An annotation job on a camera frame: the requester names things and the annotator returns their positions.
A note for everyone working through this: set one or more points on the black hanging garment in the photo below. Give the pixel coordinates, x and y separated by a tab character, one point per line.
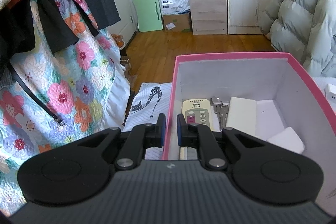
17	31

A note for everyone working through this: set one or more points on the floral quilt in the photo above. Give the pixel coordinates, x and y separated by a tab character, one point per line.
80	90

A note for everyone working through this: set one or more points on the silver key bunch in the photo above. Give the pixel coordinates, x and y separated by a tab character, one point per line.
221	110

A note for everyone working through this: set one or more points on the white power adapter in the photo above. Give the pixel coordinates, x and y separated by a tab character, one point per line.
288	139

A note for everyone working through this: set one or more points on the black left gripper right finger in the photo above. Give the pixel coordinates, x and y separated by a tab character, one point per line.
262	171

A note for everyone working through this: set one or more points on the white cat-print table cloth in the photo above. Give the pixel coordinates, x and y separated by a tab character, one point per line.
151	101

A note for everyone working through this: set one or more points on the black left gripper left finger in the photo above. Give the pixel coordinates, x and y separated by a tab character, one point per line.
80	170

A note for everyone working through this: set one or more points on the pink cardboard box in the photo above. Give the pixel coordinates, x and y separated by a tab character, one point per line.
286	96

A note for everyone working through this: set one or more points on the beige air conditioner remote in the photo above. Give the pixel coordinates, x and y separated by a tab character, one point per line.
195	111

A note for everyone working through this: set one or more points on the grey puffer jacket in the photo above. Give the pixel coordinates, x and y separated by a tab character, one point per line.
306	30

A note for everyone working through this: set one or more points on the brown cardboard box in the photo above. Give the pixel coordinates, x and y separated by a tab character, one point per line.
177	23

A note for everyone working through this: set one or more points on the white charger block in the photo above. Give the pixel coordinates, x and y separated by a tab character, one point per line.
330	93

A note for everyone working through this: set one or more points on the white printed package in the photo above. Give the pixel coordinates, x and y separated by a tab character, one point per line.
174	7

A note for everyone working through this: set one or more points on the green folding table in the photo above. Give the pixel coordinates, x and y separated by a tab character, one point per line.
149	15

